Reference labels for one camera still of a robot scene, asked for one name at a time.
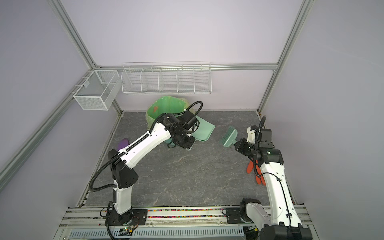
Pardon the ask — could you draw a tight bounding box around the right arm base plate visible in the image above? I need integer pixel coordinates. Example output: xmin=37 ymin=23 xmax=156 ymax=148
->
xmin=222 ymin=207 xmax=254 ymax=224

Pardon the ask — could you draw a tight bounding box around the red rubber glove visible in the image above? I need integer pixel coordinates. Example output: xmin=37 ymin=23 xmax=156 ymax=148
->
xmin=246 ymin=161 xmax=266 ymax=186

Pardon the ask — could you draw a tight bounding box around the long white wire basket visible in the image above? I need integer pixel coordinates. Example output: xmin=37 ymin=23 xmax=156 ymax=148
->
xmin=121 ymin=62 xmax=212 ymax=95

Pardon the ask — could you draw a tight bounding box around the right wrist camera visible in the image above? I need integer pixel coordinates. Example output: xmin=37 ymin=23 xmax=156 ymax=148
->
xmin=247 ymin=125 xmax=258 ymax=144

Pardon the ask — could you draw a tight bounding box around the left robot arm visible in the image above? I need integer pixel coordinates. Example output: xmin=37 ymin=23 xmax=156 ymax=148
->
xmin=89 ymin=107 xmax=200 ymax=225

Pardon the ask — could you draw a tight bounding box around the green hand brush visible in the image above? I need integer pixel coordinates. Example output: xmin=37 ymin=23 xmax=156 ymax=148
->
xmin=221 ymin=126 xmax=238 ymax=148

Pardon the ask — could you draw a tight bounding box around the purple pink spatula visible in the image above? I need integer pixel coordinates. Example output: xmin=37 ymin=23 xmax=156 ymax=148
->
xmin=117 ymin=138 xmax=130 ymax=151

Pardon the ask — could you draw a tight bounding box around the green dustpan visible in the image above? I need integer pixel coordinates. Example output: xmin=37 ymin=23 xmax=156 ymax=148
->
xmin=187 ymin=117 xmax=216 ymax=151

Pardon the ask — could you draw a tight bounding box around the small white mesh basket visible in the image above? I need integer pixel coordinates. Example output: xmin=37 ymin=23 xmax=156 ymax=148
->
xmin=74 ymin=70 xmax=122 ymax=111

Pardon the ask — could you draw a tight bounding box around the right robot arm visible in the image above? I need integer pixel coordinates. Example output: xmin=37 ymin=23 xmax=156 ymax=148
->
xmin=234 ymin=116 xmax=313 ymax=240

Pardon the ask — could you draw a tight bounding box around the green trash bin with bag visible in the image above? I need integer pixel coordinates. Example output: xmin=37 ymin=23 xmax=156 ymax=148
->
xmin=146 ymin=96 xmax=190 ymax=129

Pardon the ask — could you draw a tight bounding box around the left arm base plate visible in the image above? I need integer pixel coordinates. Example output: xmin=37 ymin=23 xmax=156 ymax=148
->
xmin=105 ymin=209 xmax=148 ymax=226

